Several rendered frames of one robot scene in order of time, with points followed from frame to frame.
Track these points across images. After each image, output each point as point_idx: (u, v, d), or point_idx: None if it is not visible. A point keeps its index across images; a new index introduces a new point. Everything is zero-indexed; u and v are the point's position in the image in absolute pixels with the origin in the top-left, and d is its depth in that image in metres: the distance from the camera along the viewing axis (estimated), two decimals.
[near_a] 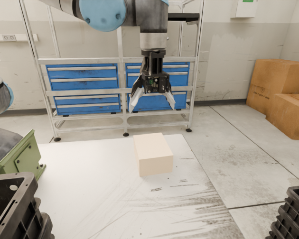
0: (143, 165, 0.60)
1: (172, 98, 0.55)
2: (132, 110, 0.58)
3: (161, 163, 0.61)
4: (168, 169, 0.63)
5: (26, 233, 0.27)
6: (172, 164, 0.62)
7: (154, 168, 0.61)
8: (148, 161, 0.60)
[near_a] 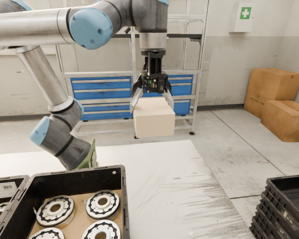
0: (140, 124, 0.53)
1: (171, 99, 0.54)
2: (132, 110, 0.59)
3: (161, 123, 0.54)
4: (169, 131, 0.56)
5: None
6: (173, 125, 0.55)
7: (153, 128, 0.54)
8: (146, 119, 0.53)
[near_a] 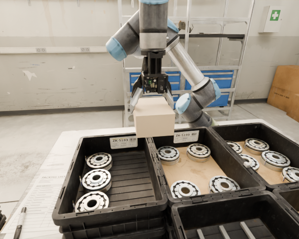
0: (140, 124, 0.53)
1: (171, 99, 0.54)
2: (132, 110, 0.59)
3: (161, 123, 0.54)
4: (169, 131, 0.56)
5: (268, 139, 0.87)
6: (173, 125, 0.55)
7: (153, 128, 0.54)
8: (146, 119, 0.53)
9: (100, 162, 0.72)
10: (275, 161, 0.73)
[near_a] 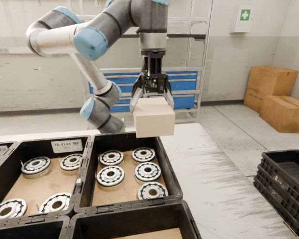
0: (140, 124, 0.53)
1: (171, 99, 0.54)
2: (132, 110, 0.59)
3: (161, 123, 0.54)
4: (169, 131, 0.56)
5: None
6: (173, 125, 0.55)
7: (153, 128, 0.54)
8: (146, 119, 0.53)
9: None
10: (144, 175, 0.66)
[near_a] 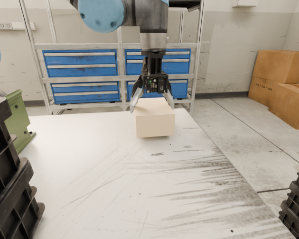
0: (140, 124, 0.53)
1: (171, 99, 0.54)
2: (132, 110, 0.59)
3: (161, 123, 0.54)
4: (169, 131, 0.56)
5: None
6: (173, 125, 0.55)
7: (153, 128, 0.54)
8: (146, 119, 0.53)
9: None
10: None
